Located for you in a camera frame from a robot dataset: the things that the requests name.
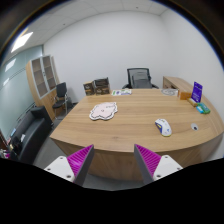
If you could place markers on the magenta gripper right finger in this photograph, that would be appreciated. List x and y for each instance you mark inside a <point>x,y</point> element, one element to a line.
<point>153,166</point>

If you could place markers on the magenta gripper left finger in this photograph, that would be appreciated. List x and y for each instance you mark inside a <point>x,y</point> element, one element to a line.
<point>73,168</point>

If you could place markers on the white computer mouse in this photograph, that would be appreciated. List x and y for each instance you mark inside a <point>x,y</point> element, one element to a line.
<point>164,127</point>

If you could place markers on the pink cartoon mouse pad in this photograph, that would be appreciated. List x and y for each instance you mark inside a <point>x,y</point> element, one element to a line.
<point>103,111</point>

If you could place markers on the wooden office desk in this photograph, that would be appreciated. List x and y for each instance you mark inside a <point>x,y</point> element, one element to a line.
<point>134,123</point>

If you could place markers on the black leather sofa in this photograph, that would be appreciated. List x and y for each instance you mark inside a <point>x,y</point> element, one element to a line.
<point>30,135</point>

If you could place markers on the round glass ashtray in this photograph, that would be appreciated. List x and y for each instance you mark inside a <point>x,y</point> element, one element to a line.
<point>170,92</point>

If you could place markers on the teal small box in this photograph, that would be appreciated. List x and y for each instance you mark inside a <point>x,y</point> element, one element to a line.
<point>202,108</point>

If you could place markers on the small wooden box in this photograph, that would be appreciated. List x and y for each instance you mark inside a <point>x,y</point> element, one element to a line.
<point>184,95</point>

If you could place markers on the black visitor chair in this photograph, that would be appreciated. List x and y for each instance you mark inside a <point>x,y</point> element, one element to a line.
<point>61,97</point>

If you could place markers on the dark box left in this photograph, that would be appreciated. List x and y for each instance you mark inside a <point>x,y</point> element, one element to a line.
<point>89,88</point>

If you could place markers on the dark box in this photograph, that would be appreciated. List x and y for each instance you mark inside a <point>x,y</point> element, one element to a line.
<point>102,86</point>
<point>89,88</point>

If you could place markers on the green white booklet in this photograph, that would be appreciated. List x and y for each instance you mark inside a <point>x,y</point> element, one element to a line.
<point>121,92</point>

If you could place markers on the wooden side cabinet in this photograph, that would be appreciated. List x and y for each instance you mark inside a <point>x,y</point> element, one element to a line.
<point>177,83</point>

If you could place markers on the dark box right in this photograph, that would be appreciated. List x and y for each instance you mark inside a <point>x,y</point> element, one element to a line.
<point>102,86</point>

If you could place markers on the grey mesh office chair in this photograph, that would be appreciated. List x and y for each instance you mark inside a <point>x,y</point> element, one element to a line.
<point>139,78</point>

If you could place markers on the purple sign stand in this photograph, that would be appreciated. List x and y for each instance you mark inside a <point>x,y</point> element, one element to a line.
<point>197,92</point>

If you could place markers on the wooden glass-door cabinet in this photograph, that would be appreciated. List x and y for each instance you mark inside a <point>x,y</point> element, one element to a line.
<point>42,82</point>

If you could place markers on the ceiling light panel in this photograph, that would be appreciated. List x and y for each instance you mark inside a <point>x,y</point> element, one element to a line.
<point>21,41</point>

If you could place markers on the desk cable grommet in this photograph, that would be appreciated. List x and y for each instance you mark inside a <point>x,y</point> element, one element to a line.
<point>194,126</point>

